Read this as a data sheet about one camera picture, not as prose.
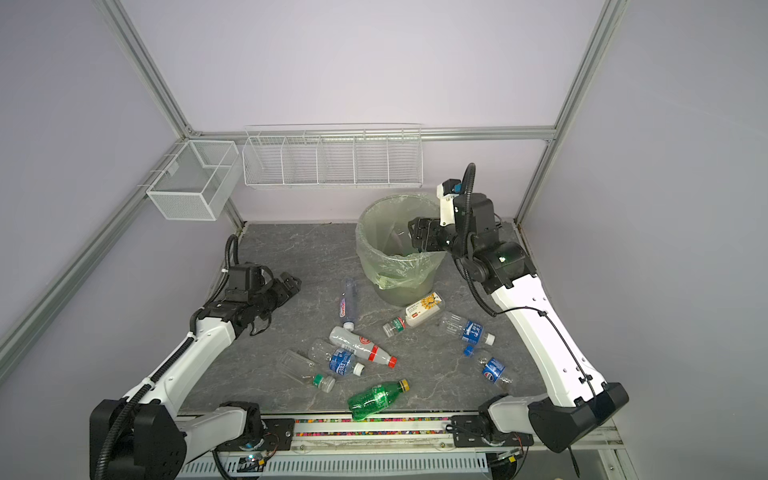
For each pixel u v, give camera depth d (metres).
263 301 0.69
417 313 0.89
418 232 0.60
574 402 0.38
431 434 0.75
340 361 0.80
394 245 1.00
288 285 0.77
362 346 0.84
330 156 1.02
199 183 0.99
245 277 0.63
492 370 0.79
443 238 0.58
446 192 0.58
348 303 0.93
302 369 0.86
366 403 0.74
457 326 0.88
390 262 0.74
